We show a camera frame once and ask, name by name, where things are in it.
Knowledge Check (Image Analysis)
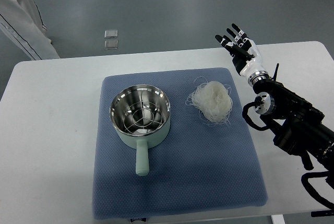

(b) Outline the lower silver floor plate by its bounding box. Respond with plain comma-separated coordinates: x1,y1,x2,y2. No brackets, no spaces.
104,39,118,50

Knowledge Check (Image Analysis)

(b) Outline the silver floor plate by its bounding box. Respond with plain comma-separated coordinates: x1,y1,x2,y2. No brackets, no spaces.
104,39,118,50
104,29,118,39

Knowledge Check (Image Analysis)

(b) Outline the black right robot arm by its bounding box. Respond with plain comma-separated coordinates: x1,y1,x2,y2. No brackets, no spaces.
248,71,333,171

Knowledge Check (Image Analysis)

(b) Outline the mint green steel pot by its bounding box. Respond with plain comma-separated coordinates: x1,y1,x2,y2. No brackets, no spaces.
110,85,171,176

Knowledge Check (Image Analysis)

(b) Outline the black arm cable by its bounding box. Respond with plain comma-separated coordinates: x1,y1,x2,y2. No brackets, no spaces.
300,171,334,210

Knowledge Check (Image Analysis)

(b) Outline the white vermicelli noodle bundle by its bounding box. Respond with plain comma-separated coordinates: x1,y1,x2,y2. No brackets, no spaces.
185,76,233,127

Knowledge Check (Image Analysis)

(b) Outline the blue textured cloth mat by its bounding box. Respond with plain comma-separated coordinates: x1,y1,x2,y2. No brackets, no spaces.
92,68,268,219

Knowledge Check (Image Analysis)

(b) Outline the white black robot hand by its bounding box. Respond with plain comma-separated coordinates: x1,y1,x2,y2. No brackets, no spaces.
215,23,269,86

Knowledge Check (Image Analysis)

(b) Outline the white clothed person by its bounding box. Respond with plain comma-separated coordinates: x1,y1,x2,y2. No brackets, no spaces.
1,0,60,61

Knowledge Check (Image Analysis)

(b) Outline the upper silver floor plate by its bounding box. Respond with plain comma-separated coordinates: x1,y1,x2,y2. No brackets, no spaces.
104,29,118,39

